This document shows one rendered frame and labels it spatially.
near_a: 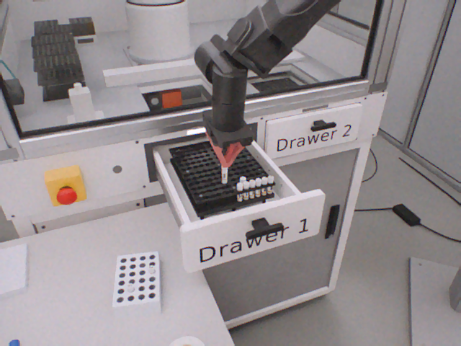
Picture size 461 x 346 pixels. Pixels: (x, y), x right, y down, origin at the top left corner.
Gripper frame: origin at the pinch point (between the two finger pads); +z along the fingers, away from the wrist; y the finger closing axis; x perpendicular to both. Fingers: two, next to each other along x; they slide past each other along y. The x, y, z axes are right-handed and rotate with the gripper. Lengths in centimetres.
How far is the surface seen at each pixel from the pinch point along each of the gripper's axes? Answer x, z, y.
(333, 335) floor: -48, 98, -3
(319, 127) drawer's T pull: -31.7, 8.5, 15.5
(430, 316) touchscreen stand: -87, 93, -10
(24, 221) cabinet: 42, 22, 18
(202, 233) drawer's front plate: 8.1, 5.4, -11.5
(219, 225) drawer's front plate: 5.0, 4.5, -11.3
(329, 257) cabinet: -51, 72, 15
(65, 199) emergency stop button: 31.4, 11.8, 11.3
